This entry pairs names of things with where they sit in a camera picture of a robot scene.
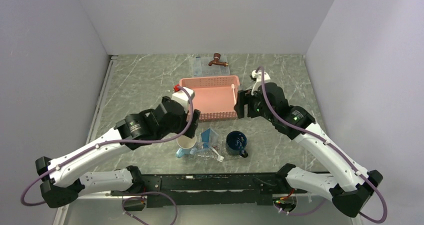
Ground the light blue white mug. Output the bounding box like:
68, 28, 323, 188
175, 135, 198, 159

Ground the blue toothpaste tube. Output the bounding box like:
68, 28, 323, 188
200, 128, 211, 149

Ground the grey blue toothbrush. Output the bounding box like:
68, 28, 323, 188
189, 141, 211, 156

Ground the dark blue mug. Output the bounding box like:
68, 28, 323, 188
225, 131, 249, 158

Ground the clear textured acrylic tray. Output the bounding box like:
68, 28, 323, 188
195, 130, 249, 162

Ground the white red-capped toothpaste tube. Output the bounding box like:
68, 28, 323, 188
209, 128, 220, 147

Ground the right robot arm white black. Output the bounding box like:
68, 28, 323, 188
234, 82, 388, 223

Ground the pink plastic basket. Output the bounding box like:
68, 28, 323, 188
179, 75, 240, 122

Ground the copper faucet tap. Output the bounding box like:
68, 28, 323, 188
208, 53, 229, 67

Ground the clear plastic box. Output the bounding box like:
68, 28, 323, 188
190, 56, 230, 77

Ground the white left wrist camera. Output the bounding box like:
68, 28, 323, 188
171, 84, 195, 113

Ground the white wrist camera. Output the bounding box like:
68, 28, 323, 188
250, 69, 271, 96
171, 84, 195, 113

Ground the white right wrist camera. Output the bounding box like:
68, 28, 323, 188
250, 69, 271, 96

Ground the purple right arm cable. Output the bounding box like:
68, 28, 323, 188
255, 66, 388, 224

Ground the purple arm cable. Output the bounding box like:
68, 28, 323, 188
255, 66, 388, 224
20, 85, 196, 225

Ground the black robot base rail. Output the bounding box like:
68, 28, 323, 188
110, 173, 309, 211

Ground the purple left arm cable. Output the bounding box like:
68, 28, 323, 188
20, 85, 196, 225

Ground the aluminium side rail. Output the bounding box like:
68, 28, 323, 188
52, 55, 119, 225

